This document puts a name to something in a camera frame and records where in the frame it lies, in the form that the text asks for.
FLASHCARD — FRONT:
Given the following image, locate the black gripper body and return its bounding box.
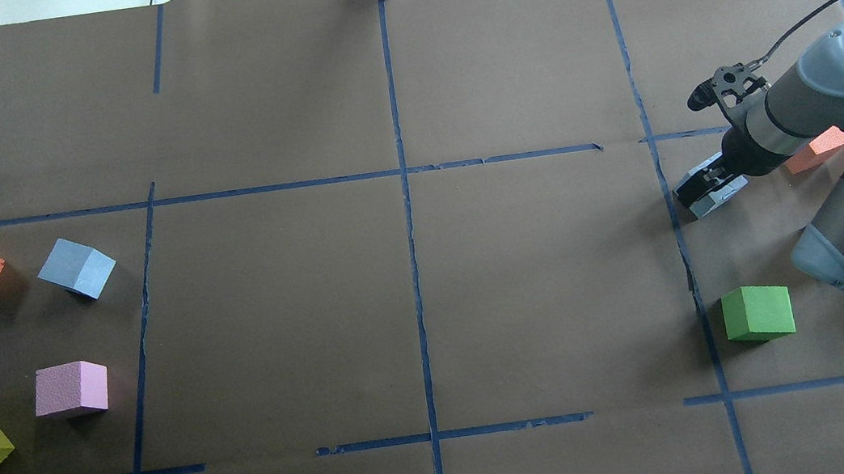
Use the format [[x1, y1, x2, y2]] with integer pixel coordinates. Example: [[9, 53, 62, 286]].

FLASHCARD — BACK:
[[720, 126, 789, 177]]

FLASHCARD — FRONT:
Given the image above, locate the light blue foam block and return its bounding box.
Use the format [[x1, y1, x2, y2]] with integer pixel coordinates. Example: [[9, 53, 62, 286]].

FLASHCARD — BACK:
[[673, 152, 749, 220], [38, 239, 116, 299]]

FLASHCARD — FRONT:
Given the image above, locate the orange foam block right side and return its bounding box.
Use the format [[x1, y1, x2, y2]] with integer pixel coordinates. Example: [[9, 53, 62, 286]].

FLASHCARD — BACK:
[[783, 126, 844, 175]]

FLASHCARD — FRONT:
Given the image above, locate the green foam block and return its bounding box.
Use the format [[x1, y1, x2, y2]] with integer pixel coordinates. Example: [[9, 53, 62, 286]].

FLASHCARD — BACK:
[[720, 285, 797, 342]]

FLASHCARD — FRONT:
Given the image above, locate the light pink foam block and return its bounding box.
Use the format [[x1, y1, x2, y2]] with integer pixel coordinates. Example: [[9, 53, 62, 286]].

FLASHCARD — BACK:
[[34, 360, 109, 418]]

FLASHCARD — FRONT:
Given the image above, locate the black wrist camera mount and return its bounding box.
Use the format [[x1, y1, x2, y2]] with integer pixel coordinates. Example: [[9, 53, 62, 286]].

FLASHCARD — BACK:
[[686, 63, 770, 112]]

